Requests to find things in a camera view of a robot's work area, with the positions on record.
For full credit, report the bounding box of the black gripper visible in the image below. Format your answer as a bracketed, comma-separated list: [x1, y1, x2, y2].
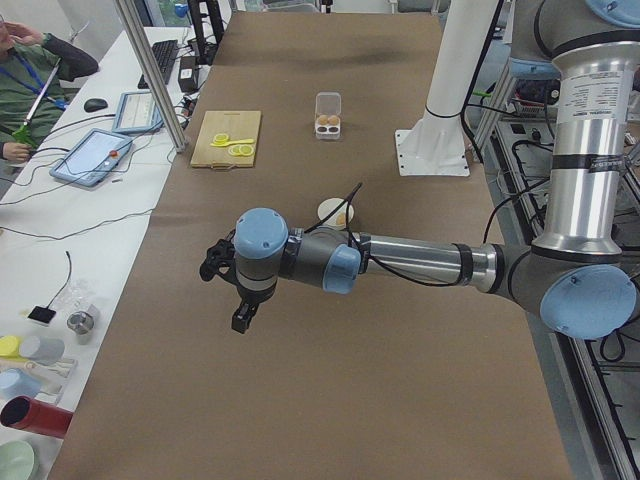
[231, 280, 275, 334]

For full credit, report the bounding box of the clear plastic egg box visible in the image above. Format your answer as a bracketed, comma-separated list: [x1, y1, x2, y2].
[314, 92, 341, 141]

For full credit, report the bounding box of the black power adapter box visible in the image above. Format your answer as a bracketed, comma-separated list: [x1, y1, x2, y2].
[178, 55, 199, 93]

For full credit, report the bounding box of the white round bowl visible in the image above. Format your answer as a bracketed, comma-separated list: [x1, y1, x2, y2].
[317, 198, 355, 231]

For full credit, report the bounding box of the lemon slice lower left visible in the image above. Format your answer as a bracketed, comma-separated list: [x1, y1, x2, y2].
[227, 144, 255, 157]

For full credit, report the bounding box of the metal cylinder part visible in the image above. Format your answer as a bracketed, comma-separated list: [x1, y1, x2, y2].
[66, 304, 100, 345]

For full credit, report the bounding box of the wooden cutting board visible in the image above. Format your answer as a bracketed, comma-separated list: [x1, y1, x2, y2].
[190, 110, 262, 170]

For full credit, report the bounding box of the small black square pad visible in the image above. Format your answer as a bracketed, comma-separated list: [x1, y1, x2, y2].
[27, 306, 56, 325]

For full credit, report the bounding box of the grey cup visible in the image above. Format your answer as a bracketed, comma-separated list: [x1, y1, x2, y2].
[19, 335, 65, 365]

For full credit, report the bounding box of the teach pendant near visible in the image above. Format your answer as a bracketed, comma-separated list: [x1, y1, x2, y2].
[49, 128, 133, 187]

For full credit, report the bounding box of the teach pendant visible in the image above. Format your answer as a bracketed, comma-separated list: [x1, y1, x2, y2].
[49, 128, 133, 187]
[112, 90, 163, 135]

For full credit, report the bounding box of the teach pendant far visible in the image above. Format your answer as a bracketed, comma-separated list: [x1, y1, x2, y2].
[112, 90, 163, 135]

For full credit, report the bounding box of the yellow cup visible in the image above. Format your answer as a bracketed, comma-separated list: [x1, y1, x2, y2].
[0, 335, 22, 358]

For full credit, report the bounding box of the light blue cup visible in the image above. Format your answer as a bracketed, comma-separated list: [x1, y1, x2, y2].
[0, 369, 42, 399]

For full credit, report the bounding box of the red cylinder bottle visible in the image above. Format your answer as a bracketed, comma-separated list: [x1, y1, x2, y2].
[1, 396, 73, 439]

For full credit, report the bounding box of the black computer mouse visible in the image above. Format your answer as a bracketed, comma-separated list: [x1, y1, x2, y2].
[83, 98, 108, 113]

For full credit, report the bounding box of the green bowl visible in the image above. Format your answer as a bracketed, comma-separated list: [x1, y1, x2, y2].
[1, 440, 37, 480]

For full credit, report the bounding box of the black keyboard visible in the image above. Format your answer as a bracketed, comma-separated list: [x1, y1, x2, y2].
[151, 40, 179, 85]

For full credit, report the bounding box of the seated person green shirt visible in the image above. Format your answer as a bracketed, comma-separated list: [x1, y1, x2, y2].
[1, 20, 99, 163]

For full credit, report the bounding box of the aluminium frame post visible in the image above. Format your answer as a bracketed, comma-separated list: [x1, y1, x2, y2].
[114, 0, 187, 153]

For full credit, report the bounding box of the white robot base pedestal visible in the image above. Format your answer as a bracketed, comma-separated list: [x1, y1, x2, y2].
[395, 0, 501, 177]

